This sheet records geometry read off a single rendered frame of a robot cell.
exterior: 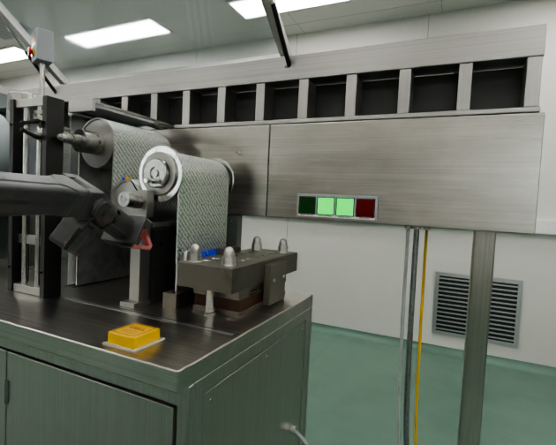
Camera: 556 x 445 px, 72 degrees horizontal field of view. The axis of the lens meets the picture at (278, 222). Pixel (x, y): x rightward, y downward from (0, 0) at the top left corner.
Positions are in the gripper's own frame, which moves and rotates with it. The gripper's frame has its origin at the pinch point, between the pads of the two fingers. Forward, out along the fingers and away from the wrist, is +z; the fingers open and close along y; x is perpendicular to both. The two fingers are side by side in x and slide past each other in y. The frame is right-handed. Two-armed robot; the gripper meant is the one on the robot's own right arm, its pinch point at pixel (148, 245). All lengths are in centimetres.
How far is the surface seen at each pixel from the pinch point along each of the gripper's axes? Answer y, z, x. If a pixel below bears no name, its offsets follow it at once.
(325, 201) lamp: 30, 29, 32
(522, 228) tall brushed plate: 82, 32, 28
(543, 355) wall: 133, 284, 60
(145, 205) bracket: -7.3, 0.4, 11.4
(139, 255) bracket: -8.0, 6.3, -0.4
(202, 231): 0.5, 16.6, 12.9
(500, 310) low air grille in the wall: 103, 267, 85
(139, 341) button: 13.3, -5.7, -21.6
